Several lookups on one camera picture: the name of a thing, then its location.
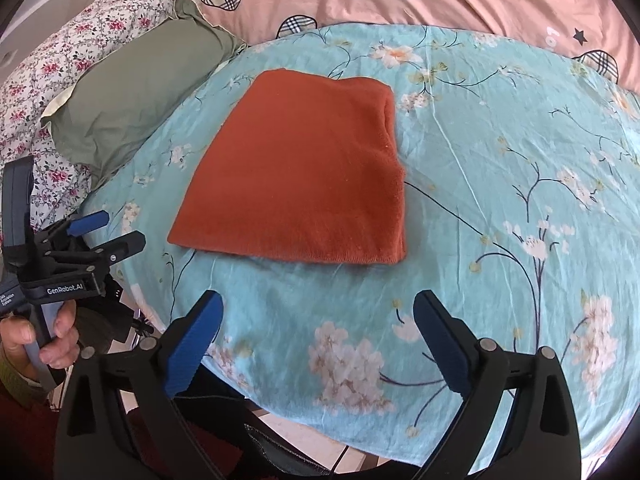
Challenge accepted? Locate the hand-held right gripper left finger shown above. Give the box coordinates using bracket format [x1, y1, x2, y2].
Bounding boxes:
[54, 290, 226, 480]

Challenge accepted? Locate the person's left hand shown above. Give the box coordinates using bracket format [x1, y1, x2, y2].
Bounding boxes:
[0, 302, 81, 371]

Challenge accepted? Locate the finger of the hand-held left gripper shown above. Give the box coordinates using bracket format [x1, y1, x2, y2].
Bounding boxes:
[65, 211, 110, 238]
[85, 231, 147, 266]

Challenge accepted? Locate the orange knit sweater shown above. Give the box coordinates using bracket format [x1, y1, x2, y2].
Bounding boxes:
[167, 67, 408, 266]

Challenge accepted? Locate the green pillow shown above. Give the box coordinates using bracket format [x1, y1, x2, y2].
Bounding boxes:
[40, 0, 248, 178]

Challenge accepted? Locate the white floral quilt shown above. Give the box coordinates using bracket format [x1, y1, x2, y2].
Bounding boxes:
[0, 0, 216, 231]

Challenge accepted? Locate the blue floral bed sheet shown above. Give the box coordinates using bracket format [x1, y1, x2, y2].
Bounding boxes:
[80, 22, 640, 473]

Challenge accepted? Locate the dark grey bag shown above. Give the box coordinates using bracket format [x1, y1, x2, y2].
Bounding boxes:
[242, 422, 346, 480]

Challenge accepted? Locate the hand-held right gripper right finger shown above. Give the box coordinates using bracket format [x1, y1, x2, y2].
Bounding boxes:
[412, 290, 583, 480]

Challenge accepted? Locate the person's left forearm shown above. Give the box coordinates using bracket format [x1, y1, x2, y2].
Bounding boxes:
[0, 352, 51, 403]

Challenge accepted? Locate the person's dark red clothing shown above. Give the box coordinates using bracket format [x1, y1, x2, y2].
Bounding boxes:
[0, 392, 66, 480]

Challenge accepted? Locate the pink quilt with plaid hearts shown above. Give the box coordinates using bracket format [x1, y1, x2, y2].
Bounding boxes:
[187, 0, 640, 93]

